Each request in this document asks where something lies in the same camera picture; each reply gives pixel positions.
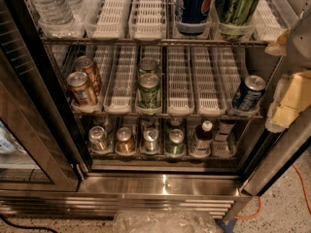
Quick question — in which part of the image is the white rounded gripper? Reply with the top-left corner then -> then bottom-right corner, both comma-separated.
264,12 -> 311,133

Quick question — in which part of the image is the blue pepsi can top shelf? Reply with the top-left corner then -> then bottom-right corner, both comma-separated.
175,0 -> 216,35

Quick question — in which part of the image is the blue pepsi can shelf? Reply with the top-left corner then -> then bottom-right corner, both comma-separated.
175,0 -> 216,35
232,75 -> 266,112

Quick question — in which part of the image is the blue pepsi can middle shelf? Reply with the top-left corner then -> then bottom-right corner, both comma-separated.
232,75 -> 266,112

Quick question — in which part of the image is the clear tray holding green can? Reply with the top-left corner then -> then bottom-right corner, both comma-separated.
210,0 -> 260,43

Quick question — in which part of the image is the dark labelled bottle bottom shelf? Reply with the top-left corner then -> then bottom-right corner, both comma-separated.
214,119 -> 235,142

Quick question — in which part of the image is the green can top shelf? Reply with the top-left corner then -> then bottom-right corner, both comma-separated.
214,0 -> 264,41

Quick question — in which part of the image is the green can shelf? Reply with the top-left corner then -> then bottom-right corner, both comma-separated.
214,0 -> 264,41
138,73 -> 160,109
138,57 -> 158,76
166,129 -> 185,155

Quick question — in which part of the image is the green can bottom shelf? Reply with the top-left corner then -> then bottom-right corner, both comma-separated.
166,129 -> 185,155

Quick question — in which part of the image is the green can rear middle shelf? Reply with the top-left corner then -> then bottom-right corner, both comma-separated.
138,57 -> 158,76

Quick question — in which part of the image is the green can front middle shelf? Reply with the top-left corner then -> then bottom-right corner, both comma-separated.
138,73 -> 160,109

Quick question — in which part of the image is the silver red can bottom shelf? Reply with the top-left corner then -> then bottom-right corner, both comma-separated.
143,127 -> 158,152

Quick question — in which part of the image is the stainless steel fridge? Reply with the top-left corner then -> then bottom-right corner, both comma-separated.
0,0 -> 310,219

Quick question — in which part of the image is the brown can bottom shelf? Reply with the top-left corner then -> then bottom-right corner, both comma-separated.
117,127 -> 135,154

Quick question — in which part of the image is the brown can shelf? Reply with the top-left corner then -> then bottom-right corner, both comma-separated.
74,55 -> 101,95
117,127 -> 135,154
67,71 -> 97,106

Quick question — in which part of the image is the silver can bottom shelf left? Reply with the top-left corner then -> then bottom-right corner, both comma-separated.
88,126 -> 109,151

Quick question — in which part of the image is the brown can rear middle shelf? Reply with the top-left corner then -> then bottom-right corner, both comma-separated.
74,55 -> 101,95

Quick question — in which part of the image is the brown can front middle shelf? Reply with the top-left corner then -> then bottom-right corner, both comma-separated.
67,71 -> 97,106

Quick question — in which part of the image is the glass fridge door left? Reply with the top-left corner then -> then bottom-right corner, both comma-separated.
0,0 -> 79,191

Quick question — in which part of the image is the clear empty tray top right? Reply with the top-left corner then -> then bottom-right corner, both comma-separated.
254,0 -> 297,42

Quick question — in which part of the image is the clear empty tray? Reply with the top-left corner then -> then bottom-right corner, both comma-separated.
254,0 -> 297,42
190,47 -> 226,117
166,47 -> 194,116
85,0 -> 131,39
128,0 -> 166,41
103,46 -> 137,115

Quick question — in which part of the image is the brown bottle white cap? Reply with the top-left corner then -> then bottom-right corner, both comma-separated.
193,120 -> 213,150

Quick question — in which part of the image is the clear tray with green cans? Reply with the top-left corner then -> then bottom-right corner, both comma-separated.
135,46 -> 162,115

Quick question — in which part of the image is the blue tape on floor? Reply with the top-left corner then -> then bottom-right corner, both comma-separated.
216,219 -> 236,233

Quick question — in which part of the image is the clear tray with brown cans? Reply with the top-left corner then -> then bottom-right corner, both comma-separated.
71,46 -> 114,113

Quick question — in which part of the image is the clear plastic bag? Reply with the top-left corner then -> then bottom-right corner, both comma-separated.
113,210 -> 224,233

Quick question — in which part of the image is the clear tray under water bottles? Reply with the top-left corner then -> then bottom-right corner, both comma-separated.
39,0 -> 87,38

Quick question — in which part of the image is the clear water bottle front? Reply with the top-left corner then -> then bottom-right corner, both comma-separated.
31,0 -> 74,25

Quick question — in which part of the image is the orange cable on floor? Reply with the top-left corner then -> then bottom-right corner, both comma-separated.
234,164 -> 311,221

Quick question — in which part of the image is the top wire shelf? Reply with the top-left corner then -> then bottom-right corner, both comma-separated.
40,36 -> 268,48

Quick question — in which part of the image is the wire shelf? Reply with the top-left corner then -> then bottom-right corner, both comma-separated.
73,111 -> 263,120
40,36 -> 268,48

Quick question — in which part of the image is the middle wire shelf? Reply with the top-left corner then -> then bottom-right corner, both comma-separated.
73,111 -> 263,120

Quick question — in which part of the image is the black cable on floor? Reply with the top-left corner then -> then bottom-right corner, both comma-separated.
0,213 -> 60,233

